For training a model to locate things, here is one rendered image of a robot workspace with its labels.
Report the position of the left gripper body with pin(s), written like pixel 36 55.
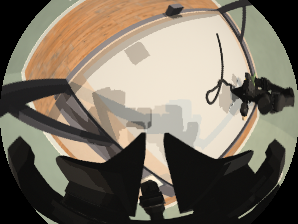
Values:
pixel 244 105

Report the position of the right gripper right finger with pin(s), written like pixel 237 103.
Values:
pixel 193 173

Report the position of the black knotted rope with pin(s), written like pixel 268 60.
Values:
pixel 220 81

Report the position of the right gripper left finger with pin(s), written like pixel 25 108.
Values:
pixel 121 175

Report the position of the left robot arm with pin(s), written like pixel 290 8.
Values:
pixel 277 99

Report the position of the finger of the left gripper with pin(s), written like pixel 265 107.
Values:
pixel 239 89
pixel 238 94

